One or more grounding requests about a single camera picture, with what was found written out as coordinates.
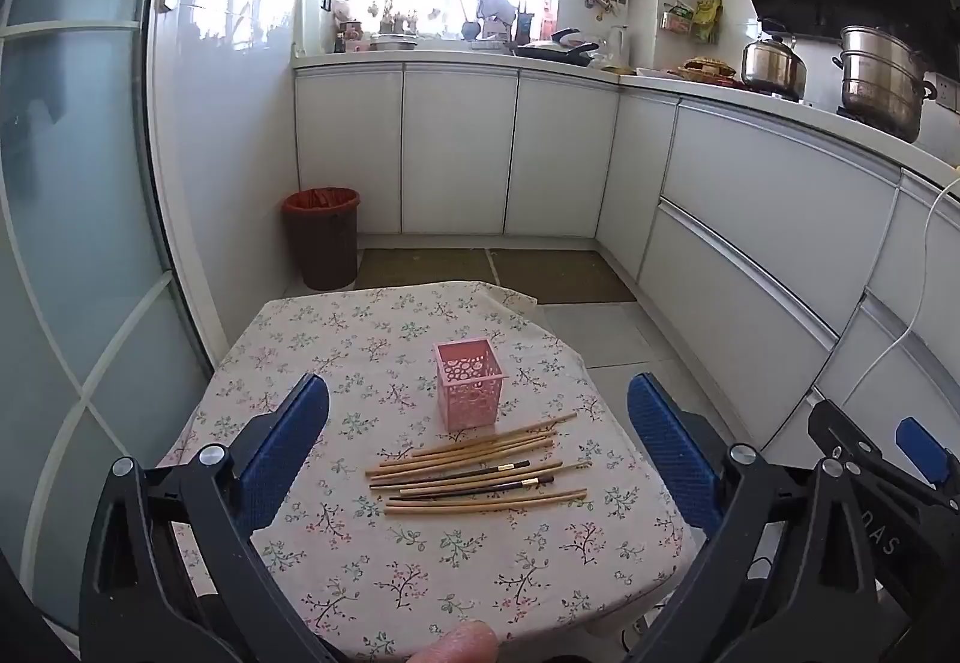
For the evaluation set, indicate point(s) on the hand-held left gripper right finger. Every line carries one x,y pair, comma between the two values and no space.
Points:
675,453

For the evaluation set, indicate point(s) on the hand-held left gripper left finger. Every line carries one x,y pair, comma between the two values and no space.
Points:
289,438

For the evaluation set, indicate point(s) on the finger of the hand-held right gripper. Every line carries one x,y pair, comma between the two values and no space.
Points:
892,483
924,449

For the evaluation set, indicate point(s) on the dark brown chopstick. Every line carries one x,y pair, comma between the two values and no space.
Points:
487,487
450,473

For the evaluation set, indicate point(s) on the pile of wooden chopsticks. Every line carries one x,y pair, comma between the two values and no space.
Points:
465,449

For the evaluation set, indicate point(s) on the pink perforated chopstick holder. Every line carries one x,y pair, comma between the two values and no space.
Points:
469,393

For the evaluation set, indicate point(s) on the person's left hand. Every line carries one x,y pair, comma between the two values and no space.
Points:
457,644

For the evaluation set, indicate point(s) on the floral tablecloth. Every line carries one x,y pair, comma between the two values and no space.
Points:
375,348

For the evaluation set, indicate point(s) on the brown trash bin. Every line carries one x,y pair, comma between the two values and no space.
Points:
322,250

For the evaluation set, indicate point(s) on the brown floor mat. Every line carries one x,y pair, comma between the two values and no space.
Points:
420,269
555,273

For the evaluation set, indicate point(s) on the red trash bag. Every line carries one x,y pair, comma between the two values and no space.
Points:
319,198

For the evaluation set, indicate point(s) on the row of white kitchen cabinets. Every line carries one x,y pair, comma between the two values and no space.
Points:
450,153

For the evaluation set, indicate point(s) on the frosted glass door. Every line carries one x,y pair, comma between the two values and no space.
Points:
75,183

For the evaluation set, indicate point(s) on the gas stove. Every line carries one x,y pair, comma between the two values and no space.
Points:
817,102

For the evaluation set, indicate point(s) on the steel steamer pot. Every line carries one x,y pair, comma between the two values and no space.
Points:
877,82

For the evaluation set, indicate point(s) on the woven basket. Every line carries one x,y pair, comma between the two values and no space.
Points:
709,68

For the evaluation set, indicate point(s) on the steel kettle pot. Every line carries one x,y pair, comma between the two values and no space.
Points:
772,67

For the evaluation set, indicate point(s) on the steel basin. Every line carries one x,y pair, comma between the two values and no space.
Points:
394,43

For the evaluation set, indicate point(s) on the white jug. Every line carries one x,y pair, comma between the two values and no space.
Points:
618,44

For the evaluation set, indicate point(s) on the black frying pan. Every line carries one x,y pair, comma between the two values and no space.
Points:
555,54

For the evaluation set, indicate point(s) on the yellow green packet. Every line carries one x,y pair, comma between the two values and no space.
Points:
706,18

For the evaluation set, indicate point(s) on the red bottle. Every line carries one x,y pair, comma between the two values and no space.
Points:
547,24

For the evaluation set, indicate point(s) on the dark utensil container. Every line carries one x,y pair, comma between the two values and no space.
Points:
525,25

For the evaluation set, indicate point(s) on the blue cloth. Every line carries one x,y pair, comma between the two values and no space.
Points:
495,5

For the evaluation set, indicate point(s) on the wall outlet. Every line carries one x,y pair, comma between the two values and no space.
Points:
949,91

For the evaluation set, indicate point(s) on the wall rack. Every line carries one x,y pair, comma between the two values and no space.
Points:
679,22

